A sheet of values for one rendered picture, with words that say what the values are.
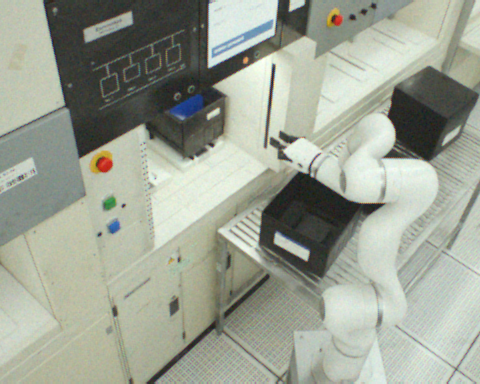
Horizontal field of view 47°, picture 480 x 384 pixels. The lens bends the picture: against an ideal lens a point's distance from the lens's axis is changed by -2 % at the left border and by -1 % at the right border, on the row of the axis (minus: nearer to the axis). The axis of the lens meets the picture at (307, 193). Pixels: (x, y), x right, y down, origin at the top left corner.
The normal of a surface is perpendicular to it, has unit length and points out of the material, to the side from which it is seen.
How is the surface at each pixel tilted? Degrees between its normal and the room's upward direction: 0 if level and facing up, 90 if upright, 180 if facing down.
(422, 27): 90
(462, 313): 0
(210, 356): 0
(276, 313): 0
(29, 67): 90
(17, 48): 90
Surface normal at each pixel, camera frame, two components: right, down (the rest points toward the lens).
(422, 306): 0.13, -0.69
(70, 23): 0.78, 0.52
